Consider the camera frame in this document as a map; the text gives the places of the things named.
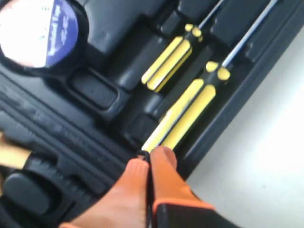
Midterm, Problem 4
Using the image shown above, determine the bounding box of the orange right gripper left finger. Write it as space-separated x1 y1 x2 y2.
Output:
60 158 150 228

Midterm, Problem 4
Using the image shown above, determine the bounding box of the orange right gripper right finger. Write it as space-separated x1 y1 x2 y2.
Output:
150 146 216 228

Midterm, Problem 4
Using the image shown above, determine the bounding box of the black plastic tool case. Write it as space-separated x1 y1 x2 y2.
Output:
0 0 304 228

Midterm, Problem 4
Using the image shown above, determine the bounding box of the large yellow black screwdriver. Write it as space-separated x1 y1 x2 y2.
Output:
141 0 278 152

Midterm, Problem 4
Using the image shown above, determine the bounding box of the small yellow black screwdriver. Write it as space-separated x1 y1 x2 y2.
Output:
141 0 225 93

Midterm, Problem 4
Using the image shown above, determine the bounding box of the round tape measure blue label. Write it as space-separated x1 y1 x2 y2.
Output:
0 0 89 77

